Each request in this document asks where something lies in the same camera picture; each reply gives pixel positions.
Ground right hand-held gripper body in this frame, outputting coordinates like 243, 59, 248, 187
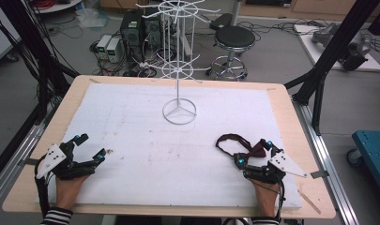
243, 149, 308, 186

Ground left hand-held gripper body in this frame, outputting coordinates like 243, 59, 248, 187
36, 142, 98, 182

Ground dark red bow tie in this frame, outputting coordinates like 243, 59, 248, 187
215, 133, 267, 159

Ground person's left hand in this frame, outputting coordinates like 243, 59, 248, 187
54, 173, 92, 211

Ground person's right hand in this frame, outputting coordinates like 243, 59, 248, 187
246, 176, 281, 218

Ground thin wooden stick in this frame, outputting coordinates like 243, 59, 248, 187
296, 189, 322, 216

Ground white foam mat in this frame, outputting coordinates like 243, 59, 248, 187
37, 82, 304, 211

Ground blue cart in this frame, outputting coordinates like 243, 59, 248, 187
346, 129, 380, 208

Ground grey power supply unit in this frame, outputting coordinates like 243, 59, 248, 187
106, 37, 122, 64
96, 34, 113, 60

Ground white floor platform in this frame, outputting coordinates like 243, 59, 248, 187
293, 23, 380, 73

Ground black round stool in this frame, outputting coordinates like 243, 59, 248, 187
205, 25, 257, 82

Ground black computer tower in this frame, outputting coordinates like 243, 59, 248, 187
119, 10, 145, 63
143, 15, 163, 61

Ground clear plastic bag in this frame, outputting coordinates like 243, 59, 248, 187
75, 7, 111, 30

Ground grey machine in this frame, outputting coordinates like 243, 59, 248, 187
311, 22, 372, 72

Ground black flat pad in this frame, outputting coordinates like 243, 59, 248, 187
208, 12, 234, 31

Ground round white table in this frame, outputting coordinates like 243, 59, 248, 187
30, 0, 83, 15

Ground grey metal bracket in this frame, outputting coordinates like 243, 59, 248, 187
310, 170, 330, 180
17, 157, 41, 167

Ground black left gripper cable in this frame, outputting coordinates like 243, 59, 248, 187
34, 156, 53, 218

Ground aluminium table rail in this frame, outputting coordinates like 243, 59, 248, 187
291, 98, 361, 225
0, 123, 47, 209

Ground white wire display rack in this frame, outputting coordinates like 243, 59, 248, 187
135, 0, 221, 127

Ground black metal frame stand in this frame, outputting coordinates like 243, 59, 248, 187
0, 0, 80, 186
283, 0, 380, 137

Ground black floor cables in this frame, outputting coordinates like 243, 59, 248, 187
236, 18, 331, 37

